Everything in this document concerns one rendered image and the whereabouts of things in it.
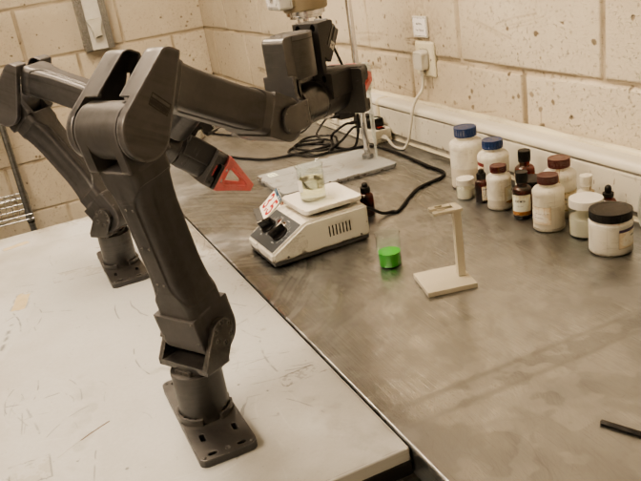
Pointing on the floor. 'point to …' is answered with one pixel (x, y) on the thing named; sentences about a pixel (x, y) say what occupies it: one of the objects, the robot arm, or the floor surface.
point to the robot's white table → (14, 257)
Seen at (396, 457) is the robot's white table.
